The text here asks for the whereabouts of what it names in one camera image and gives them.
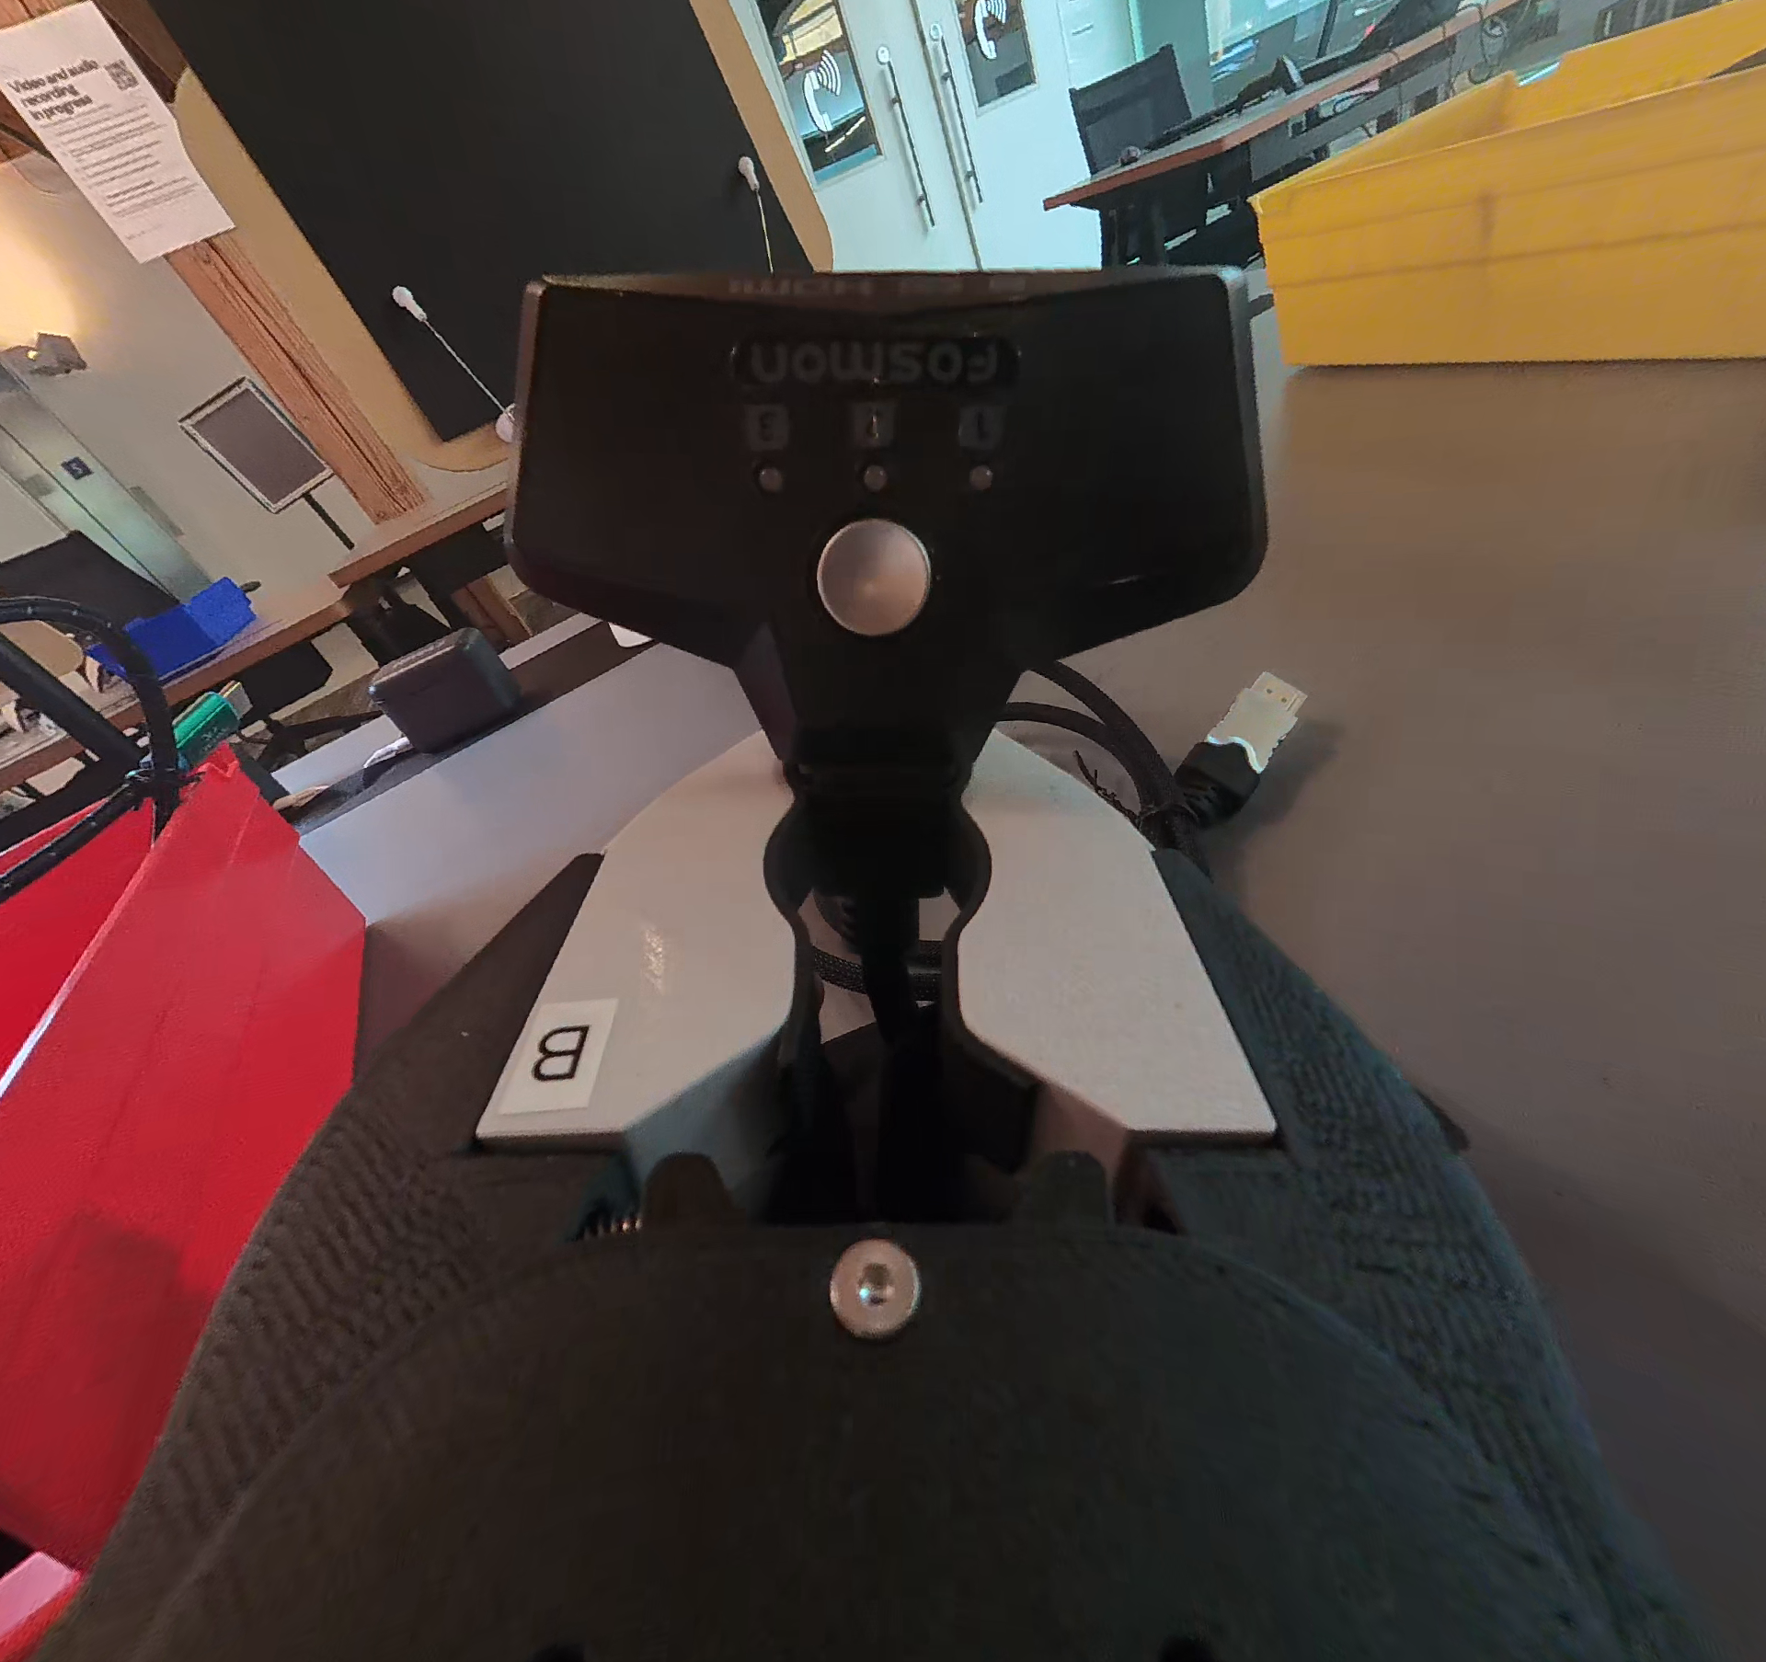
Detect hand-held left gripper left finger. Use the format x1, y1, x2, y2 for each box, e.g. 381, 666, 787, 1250
473, 728, 816, 1157

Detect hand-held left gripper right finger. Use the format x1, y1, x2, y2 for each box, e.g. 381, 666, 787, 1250
945, 728, 1280, 1153

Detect red plastic bin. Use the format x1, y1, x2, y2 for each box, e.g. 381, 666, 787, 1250
0, 745, 368, 1662

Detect black braided hdmi cable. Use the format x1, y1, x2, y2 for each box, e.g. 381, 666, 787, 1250
0, 592, 188, 906

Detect yellow plastic bin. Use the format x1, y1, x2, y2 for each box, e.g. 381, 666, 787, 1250
1249, 0, 1766, 370

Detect brown-topped office desk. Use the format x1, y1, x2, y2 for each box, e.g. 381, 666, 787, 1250
328, 483, 519, 643
1044, 0, 1766, 268

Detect long wooden table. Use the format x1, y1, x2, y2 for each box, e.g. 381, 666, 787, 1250
0, 573, 360, 795

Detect blue plastic bin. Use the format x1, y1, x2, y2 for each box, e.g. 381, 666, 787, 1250
90, 578, 257, 684

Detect fiducial marker sign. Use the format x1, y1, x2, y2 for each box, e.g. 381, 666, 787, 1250
176, 375, 358, 557

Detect wood-framed black panel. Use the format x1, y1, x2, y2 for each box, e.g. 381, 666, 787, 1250
83, 0, 837, 477

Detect black mesh desk chair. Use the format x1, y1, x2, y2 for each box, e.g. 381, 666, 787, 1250
1069, 46, 1195, 174

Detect white double door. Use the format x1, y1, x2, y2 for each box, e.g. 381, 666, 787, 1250
745, 0, 1054, 270

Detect white paper notice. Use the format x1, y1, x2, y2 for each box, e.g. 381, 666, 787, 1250
0, 0, 236, 262

